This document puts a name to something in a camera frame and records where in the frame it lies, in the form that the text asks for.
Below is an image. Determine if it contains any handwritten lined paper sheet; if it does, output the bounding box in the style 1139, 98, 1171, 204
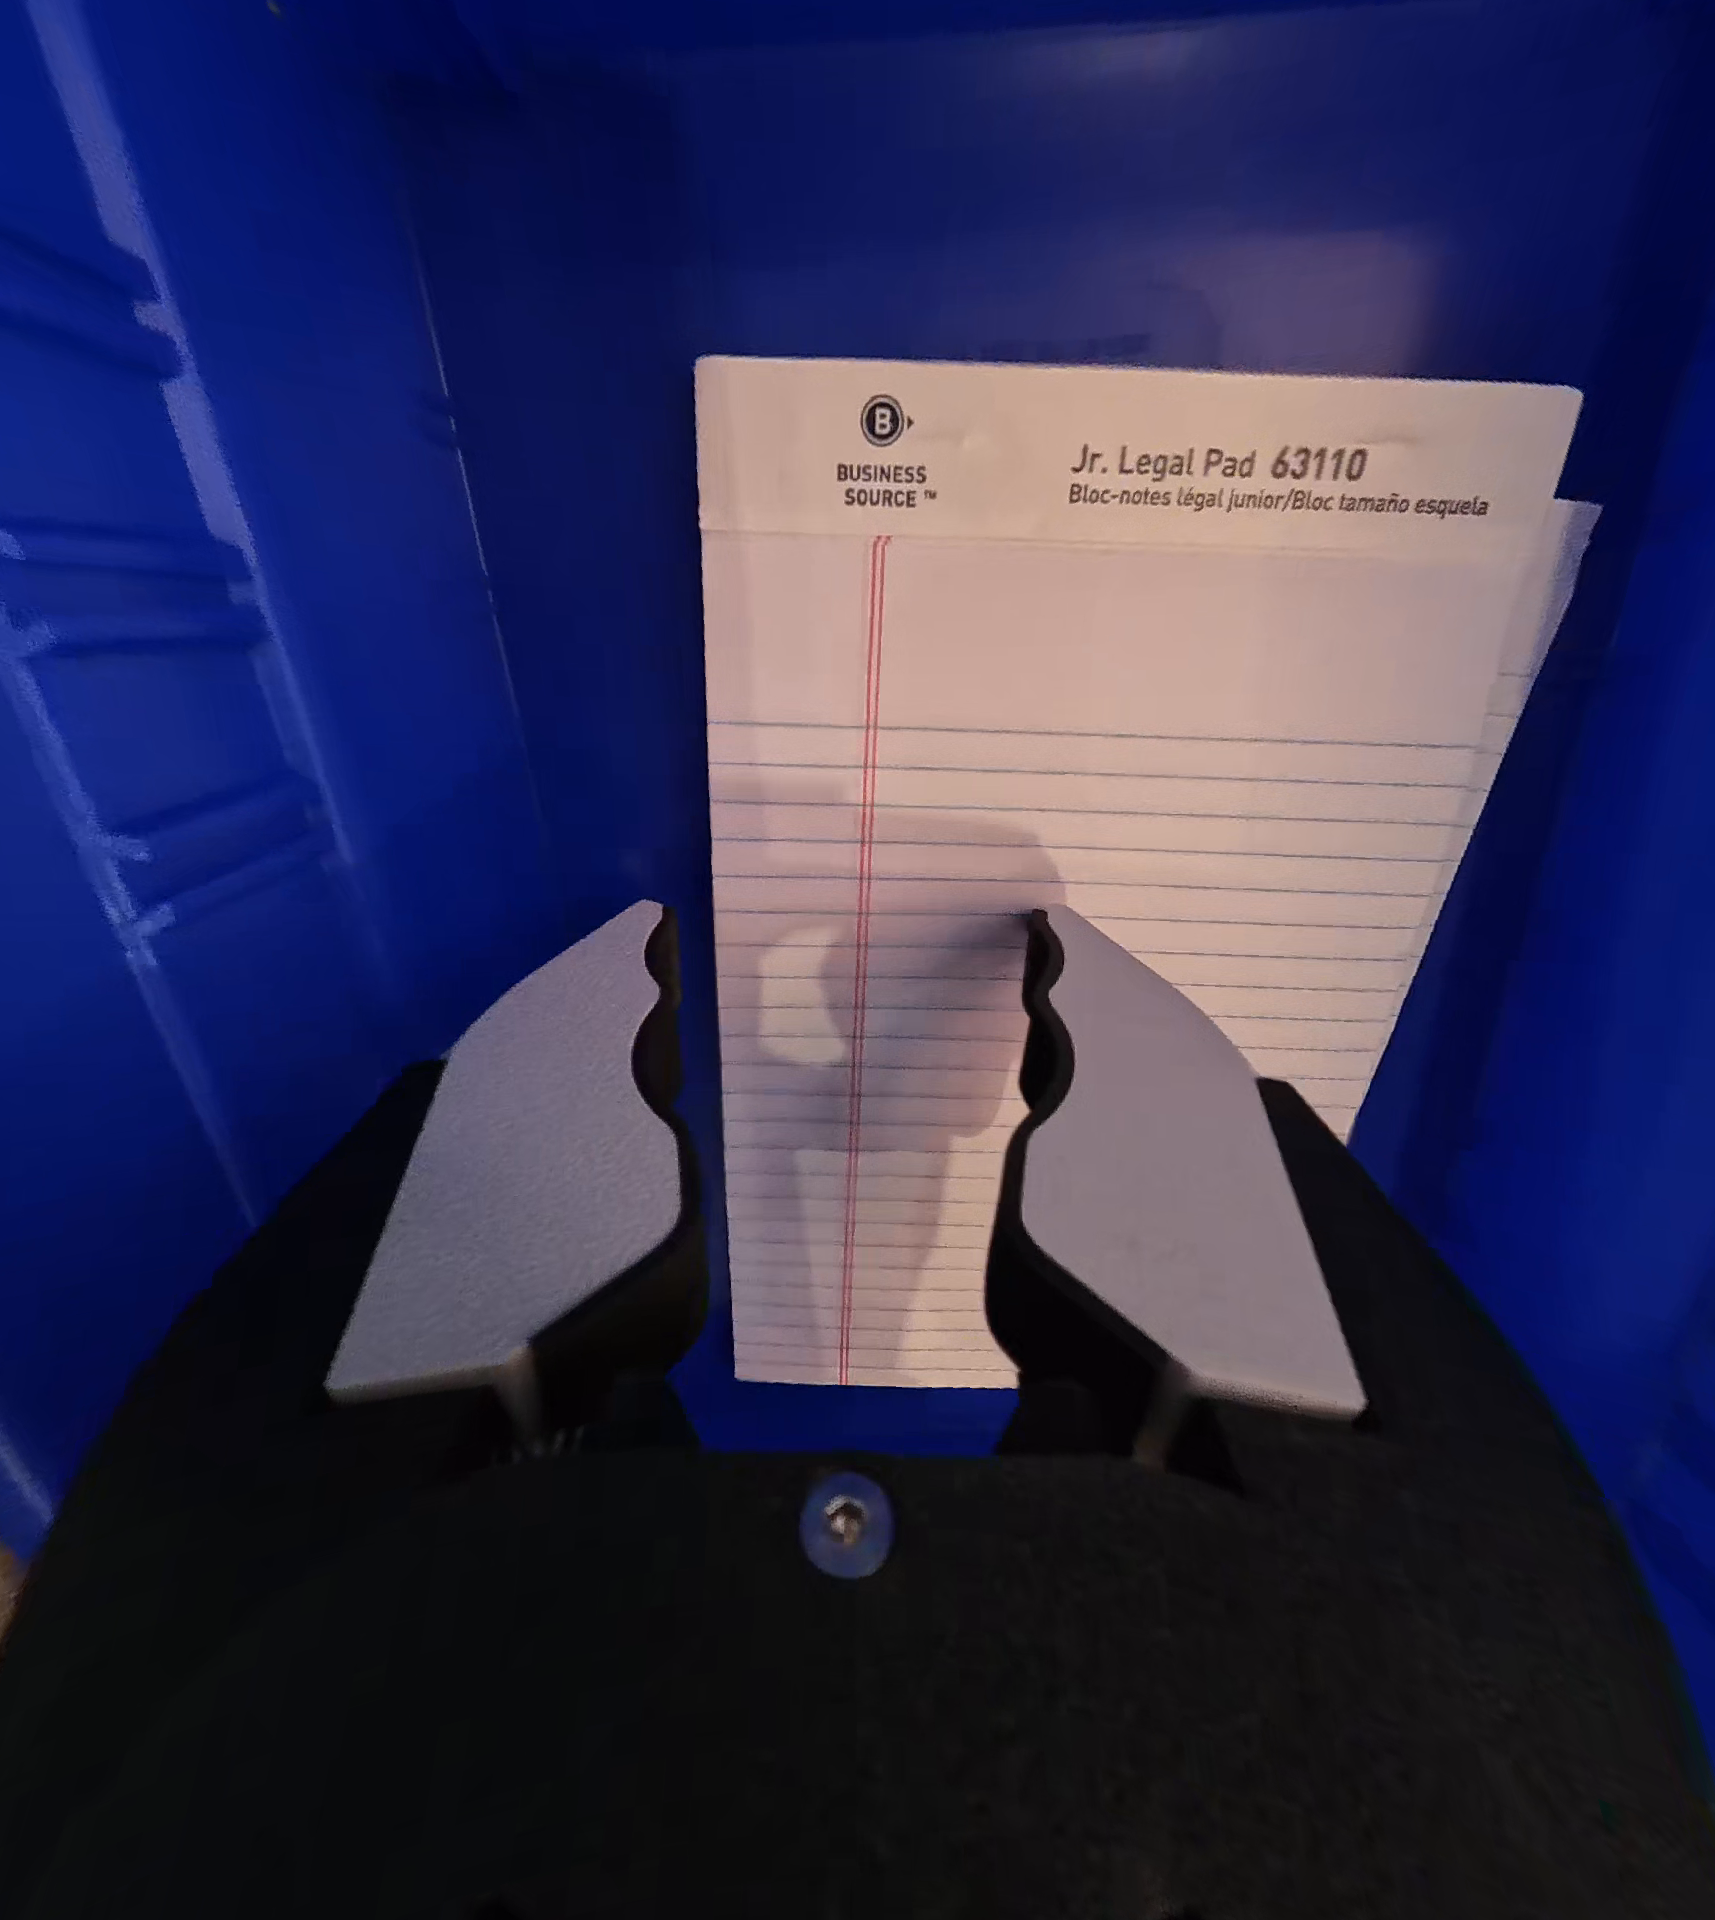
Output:
1479, 495, 1605, 843

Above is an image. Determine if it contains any blue plastic bin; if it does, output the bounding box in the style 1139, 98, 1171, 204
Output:
0, 0, 1715, 1848

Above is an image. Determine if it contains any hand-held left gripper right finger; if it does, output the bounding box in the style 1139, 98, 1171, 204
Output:
982, 909, 1369, 1461

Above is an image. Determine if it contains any white lined legal notepad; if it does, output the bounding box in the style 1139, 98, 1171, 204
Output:
692, 355, 1585, 1390

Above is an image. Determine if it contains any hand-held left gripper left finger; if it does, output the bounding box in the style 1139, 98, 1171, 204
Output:
324, 901, 712, 1455

